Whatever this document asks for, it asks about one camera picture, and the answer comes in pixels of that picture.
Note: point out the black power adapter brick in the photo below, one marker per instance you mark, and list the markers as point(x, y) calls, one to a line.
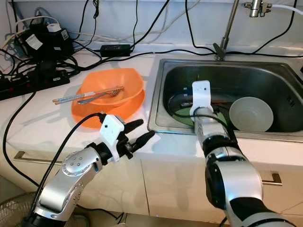
point(115, 50)

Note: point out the stainless steel sink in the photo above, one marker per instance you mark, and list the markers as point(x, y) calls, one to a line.
point(255, 78)

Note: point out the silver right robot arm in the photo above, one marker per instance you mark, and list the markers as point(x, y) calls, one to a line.
point(236, 175)

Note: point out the black charger with white labels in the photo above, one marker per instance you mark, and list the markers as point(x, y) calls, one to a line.
point(42, 42)

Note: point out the cream kitchen cabinet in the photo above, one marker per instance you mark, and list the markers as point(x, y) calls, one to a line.
point(170, 189)

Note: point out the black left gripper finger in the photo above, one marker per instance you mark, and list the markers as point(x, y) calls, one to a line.
point(133, 126)
point(145, 138)

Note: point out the orange plastic plate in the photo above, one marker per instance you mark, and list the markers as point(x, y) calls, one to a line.
point(90, 118)

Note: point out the silver metal fork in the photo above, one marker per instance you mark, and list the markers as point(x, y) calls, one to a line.
point(92, 98)

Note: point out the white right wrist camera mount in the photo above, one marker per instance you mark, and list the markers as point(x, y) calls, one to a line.
point(201, 94)

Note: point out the chrome gooseneck faucet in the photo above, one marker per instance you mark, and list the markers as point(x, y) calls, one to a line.
point(228, 26)

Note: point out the black power strip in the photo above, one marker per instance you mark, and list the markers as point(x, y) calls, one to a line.
point(28, 82)

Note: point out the white ribbed bowl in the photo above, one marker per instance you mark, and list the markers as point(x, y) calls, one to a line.
point(251, 113)

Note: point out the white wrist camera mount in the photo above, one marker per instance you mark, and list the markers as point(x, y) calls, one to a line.
point(201, 94)
point(112, 130)

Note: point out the orange plastic bowl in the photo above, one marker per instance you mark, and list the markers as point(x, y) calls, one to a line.
point(128, 80)

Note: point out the green plate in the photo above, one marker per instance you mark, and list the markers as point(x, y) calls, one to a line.
point(180, 118)

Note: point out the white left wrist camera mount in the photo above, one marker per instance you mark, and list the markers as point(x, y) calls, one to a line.
point(112, 130)

